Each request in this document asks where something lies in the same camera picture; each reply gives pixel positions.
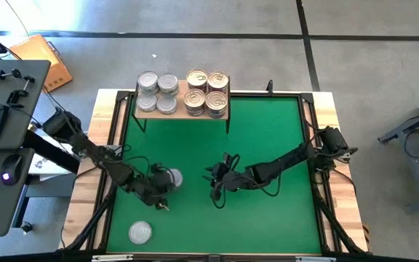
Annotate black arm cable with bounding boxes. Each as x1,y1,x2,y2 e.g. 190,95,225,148
211,153,283,210
120,143,176,190

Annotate white paper sheets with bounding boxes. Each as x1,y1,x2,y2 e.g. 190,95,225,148
27,143,81,183

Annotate wooden shelf black metal frame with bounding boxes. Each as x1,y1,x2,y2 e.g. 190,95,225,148
132,74,231,135

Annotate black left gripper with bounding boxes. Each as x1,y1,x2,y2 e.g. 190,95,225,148
147,162,176,205

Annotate black aluminium table frame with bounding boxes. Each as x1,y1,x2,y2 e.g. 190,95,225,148
59,79,369,255

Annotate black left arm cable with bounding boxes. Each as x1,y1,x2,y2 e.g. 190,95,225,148
120,143,176,190

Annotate silver bracket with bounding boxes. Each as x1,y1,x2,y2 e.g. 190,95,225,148
91,254,134,262
295,255,337,262

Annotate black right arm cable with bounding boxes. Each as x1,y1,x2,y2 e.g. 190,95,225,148
211,153,283,210

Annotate orange case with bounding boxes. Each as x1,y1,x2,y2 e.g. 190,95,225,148
8,33,74,92

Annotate grey metal leg workbench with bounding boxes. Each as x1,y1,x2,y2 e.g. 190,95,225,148
378,90,419,214

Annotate green table mat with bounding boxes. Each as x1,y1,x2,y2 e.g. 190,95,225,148
106,95,323,255

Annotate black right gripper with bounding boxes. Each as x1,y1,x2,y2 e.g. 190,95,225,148
201,152,245,192

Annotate black computer mouse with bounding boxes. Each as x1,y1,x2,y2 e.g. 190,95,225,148
0,154,24,186

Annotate black computer desk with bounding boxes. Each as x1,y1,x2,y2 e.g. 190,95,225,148
0,59,80,237

